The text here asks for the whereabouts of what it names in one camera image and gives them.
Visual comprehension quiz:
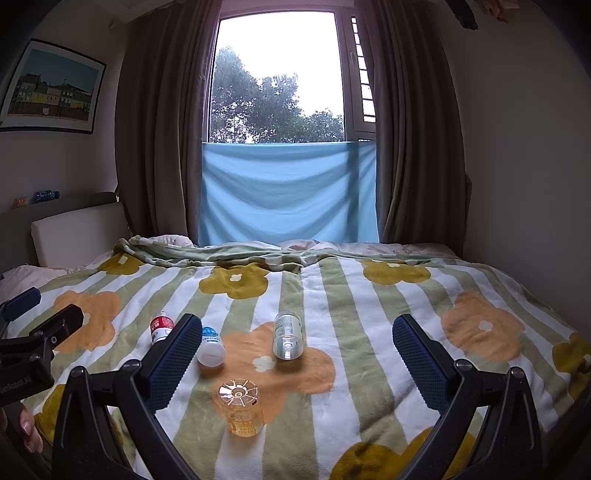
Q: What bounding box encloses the pale floral duvet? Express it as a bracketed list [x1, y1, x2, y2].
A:
[129, 233, 459, 260]

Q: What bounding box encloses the framed town picture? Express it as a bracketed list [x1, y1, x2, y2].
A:
[0, 39, 108, 135]

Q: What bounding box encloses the clear glass bottle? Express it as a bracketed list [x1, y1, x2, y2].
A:
[272, 311, 305, 361]

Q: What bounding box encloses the white bottle red label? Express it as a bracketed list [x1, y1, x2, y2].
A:
[150, 312, 177, 345]

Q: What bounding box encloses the tree outside window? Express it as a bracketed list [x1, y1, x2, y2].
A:
[209, 46, 346, 144]

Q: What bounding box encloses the dark hanging object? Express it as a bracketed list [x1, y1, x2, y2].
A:
[449, 0, 479, 31]

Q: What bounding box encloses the light blue cloth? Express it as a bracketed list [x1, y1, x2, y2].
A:
[198, 140, 380, 246]

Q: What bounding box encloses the brown curtain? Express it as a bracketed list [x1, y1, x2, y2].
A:
[114, 0, 223, 246]
[353, 0, 472, 257]

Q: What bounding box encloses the white padded headboard cushion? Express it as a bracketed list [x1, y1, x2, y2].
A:
[30, 201, 131, 268]

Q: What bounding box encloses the white bottle blue label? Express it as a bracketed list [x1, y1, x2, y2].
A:
[197, 326, 227, 368]

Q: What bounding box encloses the flower printed striped blanket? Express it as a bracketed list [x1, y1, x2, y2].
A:
[0, 235, 591, 480]

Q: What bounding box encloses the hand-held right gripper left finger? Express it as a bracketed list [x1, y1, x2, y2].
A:
[52, 313, 204, 480]

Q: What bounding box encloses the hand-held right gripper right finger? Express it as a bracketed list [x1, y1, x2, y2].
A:
[392, 314, 543, 480]

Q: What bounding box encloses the person's left hand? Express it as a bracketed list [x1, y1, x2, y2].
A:
[0, 406, 45, 454]

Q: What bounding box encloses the grey headboard shelf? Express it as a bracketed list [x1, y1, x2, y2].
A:
[0, 191, 122, 223]

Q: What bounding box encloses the yellow drink bottle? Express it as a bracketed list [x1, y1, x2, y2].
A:
[217, 378, 262, 437]

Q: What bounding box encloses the beige hanging object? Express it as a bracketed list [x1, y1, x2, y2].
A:
[480, 0, 509, 24]

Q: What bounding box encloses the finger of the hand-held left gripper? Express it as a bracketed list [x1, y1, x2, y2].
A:
[0, 287, 42, 325]
[27, 308, 86, 357]

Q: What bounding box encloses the pale pink pillow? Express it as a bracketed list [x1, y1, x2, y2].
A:
[0, 265, 71, 303]

